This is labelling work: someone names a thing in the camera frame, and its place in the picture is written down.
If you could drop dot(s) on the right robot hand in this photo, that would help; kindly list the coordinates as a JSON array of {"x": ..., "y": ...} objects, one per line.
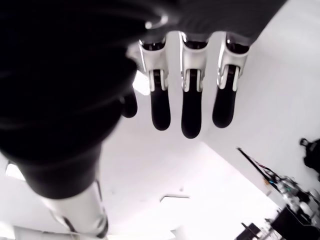
[{"x": 62, "y": 75}]

